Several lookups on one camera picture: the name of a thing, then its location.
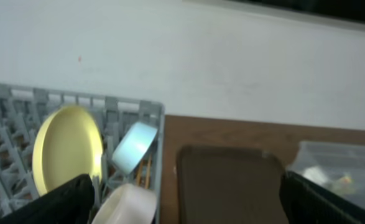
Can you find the green orange snack wrapper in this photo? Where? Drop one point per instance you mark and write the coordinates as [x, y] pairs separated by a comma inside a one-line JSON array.
[[343, 186]]

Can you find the grey dishwasher rack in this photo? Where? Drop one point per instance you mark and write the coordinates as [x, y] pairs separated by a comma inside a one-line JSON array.
[[23, 109]]

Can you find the yellow plate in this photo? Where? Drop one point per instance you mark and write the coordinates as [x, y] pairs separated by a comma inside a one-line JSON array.
[[67, 145]]

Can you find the dark brown serving tray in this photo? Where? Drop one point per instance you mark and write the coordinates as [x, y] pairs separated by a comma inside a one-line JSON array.
[[227, 185]]

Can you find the pink white bowl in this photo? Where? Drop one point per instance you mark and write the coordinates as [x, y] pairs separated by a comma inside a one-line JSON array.
[[128, 204]]

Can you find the white napkin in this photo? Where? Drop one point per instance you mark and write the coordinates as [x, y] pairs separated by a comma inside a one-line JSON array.
[[316, 175]]

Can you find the clear plastic bin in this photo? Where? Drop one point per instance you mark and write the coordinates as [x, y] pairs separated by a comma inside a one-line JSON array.
[[335, 160]]

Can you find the wooden chopstick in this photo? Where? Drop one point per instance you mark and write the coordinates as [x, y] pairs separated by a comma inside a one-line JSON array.
[[147, 178], [139, 173]]

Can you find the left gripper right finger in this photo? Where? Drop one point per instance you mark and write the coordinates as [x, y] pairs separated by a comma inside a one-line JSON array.
[[307, 203]]

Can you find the light blue bowl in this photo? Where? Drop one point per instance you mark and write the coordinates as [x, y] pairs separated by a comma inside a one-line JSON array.
[[133, 146]]

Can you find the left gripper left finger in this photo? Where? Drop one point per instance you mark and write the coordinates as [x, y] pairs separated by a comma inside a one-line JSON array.
[[67, 204]]

